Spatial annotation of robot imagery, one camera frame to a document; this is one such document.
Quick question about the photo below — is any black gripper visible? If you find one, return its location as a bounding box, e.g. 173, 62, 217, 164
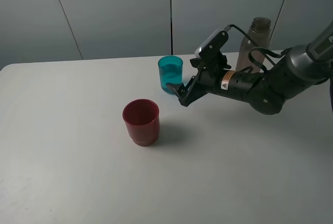
166, 55, 231, 107

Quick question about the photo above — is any teal translucent plastic cup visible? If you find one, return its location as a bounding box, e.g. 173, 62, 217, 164
158, 56, 183, 94

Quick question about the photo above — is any clear smoky plastic bottle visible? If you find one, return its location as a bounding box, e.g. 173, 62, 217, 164
236, 17, 271, 73

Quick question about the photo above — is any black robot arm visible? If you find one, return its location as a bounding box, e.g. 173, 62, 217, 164
166, 24, 332, 115

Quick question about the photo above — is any red plastic cup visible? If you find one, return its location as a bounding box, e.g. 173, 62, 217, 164
122, 99, 160, 147

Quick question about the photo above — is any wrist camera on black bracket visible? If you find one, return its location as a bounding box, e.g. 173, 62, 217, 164
195, 29, 228, 62

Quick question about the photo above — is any black camera cable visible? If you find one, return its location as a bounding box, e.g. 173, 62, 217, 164
225, 24, 284, 71

